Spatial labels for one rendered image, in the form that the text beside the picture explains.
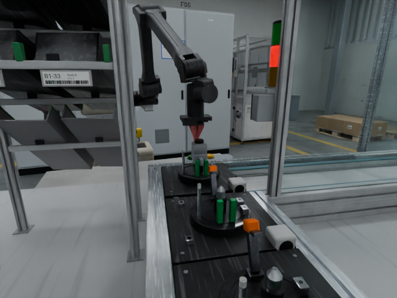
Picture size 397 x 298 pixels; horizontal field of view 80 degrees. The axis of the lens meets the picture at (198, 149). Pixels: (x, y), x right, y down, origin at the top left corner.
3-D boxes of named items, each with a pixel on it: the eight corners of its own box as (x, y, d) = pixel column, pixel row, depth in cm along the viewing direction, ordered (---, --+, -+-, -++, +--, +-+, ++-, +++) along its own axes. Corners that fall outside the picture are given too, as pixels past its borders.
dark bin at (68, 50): (91, 109, 76) (93, 87, 77) (133, 109, 76) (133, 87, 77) (32, 65, 48) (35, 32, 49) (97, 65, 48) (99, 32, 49)
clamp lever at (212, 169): (210, 196, 60) (207, 165, 61) (217, 195, 60) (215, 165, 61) (212, 197, 57) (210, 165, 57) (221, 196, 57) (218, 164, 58)
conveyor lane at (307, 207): (162, 193, 91) (160, 168, 89) (351, 177, 107) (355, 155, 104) (166, 240, 65) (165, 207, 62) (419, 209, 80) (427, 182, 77)
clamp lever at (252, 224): (246, 268, 37) (242, 219, 38) (258, 266, 37) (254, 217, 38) (256, 278, 34) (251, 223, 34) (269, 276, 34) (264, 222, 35)
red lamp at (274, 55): (266, 67, 64) (267, 47, 63) (282, 67, 65) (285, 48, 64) (275, 65, 59) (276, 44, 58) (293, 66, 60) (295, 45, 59)
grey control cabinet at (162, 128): (135, 154, 424) (124, 12, 361) (179, 150, 449) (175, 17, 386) (138, 164, 375) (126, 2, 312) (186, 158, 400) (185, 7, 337)
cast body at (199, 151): (191, 157, 81) (191, 137, 79) (204, 156, 81) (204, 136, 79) (194, 166, 73) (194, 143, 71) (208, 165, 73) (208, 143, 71)
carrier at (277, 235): (165, 205, 65) (163, 161, 61) (248, 197, 69) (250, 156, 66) (172, 272, 42) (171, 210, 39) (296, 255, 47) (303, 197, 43)
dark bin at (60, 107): (39, 110, 73) (42, 87, 74) (83, 110, 73) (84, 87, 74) (-56, 65, 45) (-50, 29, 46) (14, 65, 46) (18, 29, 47)
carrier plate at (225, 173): (161, 171, 89) (160, 165, 88) (223, 167, 93) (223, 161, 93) (165, 202, 66) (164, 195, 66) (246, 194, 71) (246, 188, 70)
